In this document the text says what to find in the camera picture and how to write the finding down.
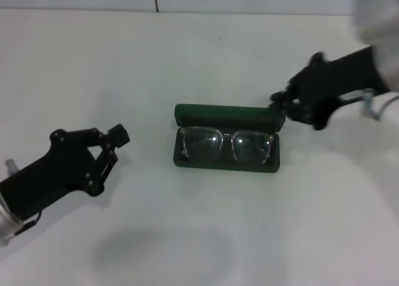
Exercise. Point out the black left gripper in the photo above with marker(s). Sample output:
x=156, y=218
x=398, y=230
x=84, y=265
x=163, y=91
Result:
x=50, y=170

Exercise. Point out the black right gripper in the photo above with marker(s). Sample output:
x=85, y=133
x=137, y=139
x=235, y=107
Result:
x=343, y=80

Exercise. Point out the clear transparent glasses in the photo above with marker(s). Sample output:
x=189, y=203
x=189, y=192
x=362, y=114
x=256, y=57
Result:
x=202, y=144

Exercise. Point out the green glasses case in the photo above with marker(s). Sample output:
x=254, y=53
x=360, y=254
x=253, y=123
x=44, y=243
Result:
x=224, y=167

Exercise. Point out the silver right wrist connector stub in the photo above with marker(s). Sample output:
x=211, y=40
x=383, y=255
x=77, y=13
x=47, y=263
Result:
x=369, y=103

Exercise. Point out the silver wrist connector stub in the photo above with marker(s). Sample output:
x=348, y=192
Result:
x=369, y=103
x=11, y=167

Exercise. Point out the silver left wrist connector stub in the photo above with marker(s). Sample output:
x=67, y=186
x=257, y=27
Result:
x=11, y=167

